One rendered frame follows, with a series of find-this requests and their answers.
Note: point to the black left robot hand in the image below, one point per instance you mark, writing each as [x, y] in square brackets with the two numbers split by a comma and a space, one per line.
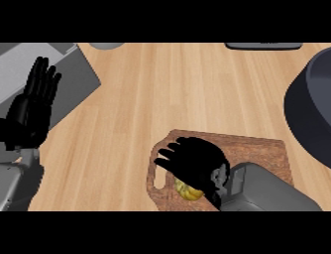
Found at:
[31, 109]

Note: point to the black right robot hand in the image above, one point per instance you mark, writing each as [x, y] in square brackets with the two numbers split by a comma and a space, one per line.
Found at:
[198, 162]

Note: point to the yellow squash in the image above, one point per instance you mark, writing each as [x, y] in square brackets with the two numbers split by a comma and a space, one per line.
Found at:
[189, 191]

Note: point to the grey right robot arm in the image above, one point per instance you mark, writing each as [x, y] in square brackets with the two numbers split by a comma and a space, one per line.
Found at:
[263, 190]

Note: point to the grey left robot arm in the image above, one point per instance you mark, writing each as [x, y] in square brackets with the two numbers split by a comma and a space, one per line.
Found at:
[4, 183]

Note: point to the brown wooden cutting board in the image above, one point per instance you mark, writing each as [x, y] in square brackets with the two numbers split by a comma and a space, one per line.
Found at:
[255, 155]

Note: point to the dark grey pot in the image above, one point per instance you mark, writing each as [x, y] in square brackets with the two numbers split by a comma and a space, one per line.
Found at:
[322, 109]

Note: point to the grey appliance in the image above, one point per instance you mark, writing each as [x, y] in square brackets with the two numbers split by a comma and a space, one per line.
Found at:
[31, 79]

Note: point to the grey round object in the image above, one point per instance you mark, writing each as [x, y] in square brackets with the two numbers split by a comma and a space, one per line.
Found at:
[105, 45]

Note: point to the dark grey flat object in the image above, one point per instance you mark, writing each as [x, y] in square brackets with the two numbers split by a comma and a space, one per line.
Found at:
[263, 45]

